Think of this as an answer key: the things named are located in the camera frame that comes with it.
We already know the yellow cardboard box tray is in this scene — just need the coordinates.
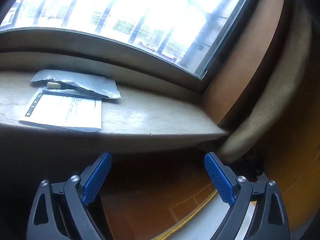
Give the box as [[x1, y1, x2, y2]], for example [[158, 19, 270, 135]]
[[154, 190, 229, 239]]

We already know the white printed booklet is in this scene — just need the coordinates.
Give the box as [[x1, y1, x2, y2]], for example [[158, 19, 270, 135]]
[[20, 88, 102, 132]]

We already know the torn silver foil pouch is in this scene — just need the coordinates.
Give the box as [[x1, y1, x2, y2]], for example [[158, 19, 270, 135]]
[[30, 69, 121, 100]]

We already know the olive beige curtain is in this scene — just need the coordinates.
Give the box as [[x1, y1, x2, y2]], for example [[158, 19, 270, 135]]
[[216, 1, 312, 164]]

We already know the window with metal bars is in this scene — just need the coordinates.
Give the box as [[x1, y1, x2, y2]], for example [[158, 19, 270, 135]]
[[1, 0, 248, 77]]

